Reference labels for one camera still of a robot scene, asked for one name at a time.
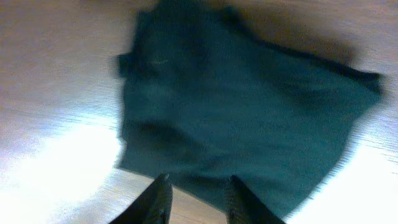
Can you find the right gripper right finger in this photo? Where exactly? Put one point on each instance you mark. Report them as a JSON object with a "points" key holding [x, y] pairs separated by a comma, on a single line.
{"points": [[244, 207]]}

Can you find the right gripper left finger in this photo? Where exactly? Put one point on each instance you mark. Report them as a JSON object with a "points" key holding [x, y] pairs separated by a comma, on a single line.
{"points": [[153, 205]]}

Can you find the dark green Nike t-shirt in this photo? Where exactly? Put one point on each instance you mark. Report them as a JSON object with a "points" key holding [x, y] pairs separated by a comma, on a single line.
{"points": [[205, 99]]}

